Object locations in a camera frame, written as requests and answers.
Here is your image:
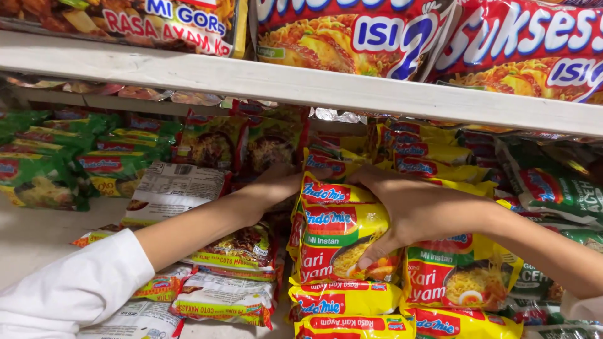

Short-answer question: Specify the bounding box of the person's right hand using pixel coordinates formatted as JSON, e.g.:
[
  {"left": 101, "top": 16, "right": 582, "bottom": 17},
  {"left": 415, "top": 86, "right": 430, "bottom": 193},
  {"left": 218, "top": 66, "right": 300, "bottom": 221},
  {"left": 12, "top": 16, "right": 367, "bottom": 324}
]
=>
[{"left": 346, "top": 164, "right": 494, "bottom": 271}]

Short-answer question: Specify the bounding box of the person's left hand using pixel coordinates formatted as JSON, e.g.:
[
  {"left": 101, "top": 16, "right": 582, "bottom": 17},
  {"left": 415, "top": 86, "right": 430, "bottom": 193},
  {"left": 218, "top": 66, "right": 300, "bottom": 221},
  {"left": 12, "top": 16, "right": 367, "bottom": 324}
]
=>
[{"left": 239, "top": 162, "right": 333, "bottom": 223}]

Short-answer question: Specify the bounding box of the yellow instant noodle packet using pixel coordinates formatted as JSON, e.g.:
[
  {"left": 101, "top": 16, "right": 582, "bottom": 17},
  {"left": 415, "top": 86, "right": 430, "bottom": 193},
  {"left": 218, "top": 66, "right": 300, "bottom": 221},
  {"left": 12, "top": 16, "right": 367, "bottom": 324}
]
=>
[
  {"left": 288, "top": 202, "right": 407, "bottom": 286},
  {"left": 301, "top": 171, "right": 378, "bottom": 206}
]

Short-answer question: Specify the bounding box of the dark brown noodle packet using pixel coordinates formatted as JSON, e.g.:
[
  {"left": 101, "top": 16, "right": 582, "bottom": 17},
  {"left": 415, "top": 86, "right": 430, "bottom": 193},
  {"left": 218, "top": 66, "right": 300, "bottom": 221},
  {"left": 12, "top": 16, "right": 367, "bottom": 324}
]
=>
[
  {"left": 175, "top": 109, "right": 249, "bottom": 171},
  {"left": 242, "top": 106, "right": 312, "bottom": 176}
]

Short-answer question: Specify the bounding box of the white shelf board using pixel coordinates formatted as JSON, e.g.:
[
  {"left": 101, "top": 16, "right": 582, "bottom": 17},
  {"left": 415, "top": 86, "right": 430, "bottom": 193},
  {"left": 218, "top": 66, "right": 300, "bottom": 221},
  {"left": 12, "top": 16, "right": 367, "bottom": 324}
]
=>
[{"left": 0, "top": 30, "right": 603, "bottom": 138}]

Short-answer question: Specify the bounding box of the big red noodle packet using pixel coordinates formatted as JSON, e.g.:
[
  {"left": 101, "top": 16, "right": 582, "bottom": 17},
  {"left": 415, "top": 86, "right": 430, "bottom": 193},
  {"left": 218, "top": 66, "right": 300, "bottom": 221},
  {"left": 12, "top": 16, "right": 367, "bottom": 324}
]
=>
[
  {"left": 425, "top": 0, "right": 603, "bottom": 105},
  {"left": 256, "top": 0, "right": 459, "bottom": 82}
]

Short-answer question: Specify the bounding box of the heap of red-brown packets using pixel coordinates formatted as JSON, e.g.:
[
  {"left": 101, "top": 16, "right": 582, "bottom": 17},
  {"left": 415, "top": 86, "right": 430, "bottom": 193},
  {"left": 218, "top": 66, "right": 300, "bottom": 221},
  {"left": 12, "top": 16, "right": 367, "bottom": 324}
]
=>
[{"left": 71, "top": 161, "right": 287, "bottom": 339}]

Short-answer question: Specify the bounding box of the pile of yellow packets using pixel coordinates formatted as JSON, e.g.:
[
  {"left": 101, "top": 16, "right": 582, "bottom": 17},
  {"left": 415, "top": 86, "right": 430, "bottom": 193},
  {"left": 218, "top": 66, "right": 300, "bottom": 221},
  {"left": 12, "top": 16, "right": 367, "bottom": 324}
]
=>
[{"left": 286, "top": 118, "right": 524, "bottom": 339}]

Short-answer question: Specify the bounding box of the dark fried noodle packet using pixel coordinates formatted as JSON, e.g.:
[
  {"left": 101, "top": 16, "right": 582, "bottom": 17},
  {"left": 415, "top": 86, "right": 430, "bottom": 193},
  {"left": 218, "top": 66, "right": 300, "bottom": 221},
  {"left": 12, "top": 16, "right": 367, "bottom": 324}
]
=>
[{"left": 0, "top": 0, "right": 249, "bottom": 58}]

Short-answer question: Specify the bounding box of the pile of light green packets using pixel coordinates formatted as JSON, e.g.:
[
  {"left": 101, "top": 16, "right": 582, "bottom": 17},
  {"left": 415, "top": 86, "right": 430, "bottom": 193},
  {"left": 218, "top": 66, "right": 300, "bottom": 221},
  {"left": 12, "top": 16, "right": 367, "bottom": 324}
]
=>
[{"left": 0, "top": 109, "right": 183, "bottom": 213}]

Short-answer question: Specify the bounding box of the pile of dark green packets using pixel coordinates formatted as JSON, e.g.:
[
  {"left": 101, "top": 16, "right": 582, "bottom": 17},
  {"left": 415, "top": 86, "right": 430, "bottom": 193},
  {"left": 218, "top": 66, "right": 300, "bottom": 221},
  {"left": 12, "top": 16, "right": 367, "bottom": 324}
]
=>
[{"left": 492, "top": 136, "right": 603, "bottom": 339}]

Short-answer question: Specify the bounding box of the white left sleeve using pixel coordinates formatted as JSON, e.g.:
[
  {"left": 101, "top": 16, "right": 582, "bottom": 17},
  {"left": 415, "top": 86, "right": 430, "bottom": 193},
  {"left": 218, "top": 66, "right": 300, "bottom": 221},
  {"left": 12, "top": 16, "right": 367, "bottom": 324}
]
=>
[{"left": 0, "top": 228, "right": 156, "bottom": 339}]

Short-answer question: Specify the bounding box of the white sleeve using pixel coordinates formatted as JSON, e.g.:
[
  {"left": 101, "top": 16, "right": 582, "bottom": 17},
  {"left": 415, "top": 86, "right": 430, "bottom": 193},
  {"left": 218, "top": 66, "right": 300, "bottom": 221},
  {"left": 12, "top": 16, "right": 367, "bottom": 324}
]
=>
[
  {"left": 0, "top": 228, "right": 156, "bottom": 339},
  {"left": 560, "top": 291, "right": 603, "bottom": 324}
]

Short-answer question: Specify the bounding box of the white right sleeve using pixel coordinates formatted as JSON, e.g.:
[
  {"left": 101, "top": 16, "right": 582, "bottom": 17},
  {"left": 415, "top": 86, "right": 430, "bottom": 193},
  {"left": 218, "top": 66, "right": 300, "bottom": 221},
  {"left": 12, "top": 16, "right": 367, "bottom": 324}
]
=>
[{"left": 560, "top": 291, "right": 603, "bottom": 324}]

